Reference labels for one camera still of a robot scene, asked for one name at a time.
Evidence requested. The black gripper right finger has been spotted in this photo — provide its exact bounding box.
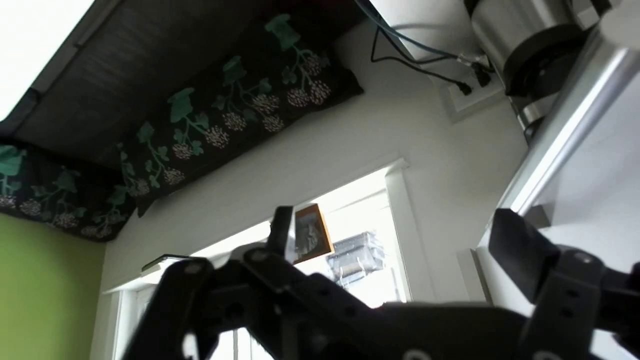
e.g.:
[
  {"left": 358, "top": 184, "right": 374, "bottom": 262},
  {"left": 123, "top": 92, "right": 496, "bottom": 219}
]
[{"left": 487, "top": 206, "right": 640, "bottom": 360}]

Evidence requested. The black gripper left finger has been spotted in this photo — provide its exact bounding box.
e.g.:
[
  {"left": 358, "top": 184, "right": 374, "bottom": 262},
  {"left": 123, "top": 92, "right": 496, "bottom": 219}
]
[{"left": 120, "top": 204, "right": 405, "bottom": 360}]

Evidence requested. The white cupboard door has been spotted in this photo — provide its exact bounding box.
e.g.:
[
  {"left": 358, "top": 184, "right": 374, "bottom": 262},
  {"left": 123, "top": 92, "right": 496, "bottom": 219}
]
[{"left": 469, "top": 58, "right": 640, "bottom": 360}]

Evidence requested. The clear plastic package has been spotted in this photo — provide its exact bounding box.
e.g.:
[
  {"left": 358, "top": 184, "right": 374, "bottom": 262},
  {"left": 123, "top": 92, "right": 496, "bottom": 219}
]
[{"left": 325, "top": 231, "right": 389, "bottom": 290}]

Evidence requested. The white framed window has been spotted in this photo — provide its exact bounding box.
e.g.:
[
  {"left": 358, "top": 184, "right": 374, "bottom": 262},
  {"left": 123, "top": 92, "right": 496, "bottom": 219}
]
[{"left": 104, "top": 159, "right": 430, "bottom": 360}]

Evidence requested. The dark floral cushion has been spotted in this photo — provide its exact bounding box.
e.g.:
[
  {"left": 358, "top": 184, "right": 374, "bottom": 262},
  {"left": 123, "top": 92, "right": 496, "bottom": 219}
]
[
  {"left": 117, "top": 11, "right": 366, "bottom": 219},
  {"left": 0, "top": 137, "right": 140, "bottom": 245}
]

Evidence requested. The steel black coffee maker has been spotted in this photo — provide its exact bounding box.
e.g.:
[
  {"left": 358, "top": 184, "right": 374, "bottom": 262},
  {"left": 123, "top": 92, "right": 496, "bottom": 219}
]
[{"left": 463, "top": 0, "right": 605, "bottom": 131}]

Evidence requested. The small wooden picture frame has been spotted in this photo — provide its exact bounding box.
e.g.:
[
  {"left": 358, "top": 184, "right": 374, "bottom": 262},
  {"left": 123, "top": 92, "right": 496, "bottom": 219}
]
[{"left": 293, "top": 203, "right": 334, "bottom": 265}]

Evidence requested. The white wall outlet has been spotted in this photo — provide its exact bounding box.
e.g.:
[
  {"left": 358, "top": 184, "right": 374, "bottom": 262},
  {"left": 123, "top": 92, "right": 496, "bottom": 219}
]
[{"left": 442, "top": 62, "right": 507, "bottom": 124}]

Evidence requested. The black power cord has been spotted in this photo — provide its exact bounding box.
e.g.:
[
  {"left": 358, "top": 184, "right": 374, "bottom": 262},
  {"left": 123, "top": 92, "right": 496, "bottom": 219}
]
[{"left": 369, "top": 24, "right": 476, "bottom": 96}]

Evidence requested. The teal power cord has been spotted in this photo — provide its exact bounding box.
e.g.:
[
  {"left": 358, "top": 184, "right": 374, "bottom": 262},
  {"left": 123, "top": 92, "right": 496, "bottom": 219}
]
[{"left": 351, "top": 0, "right": 481, "bottom": 71}]

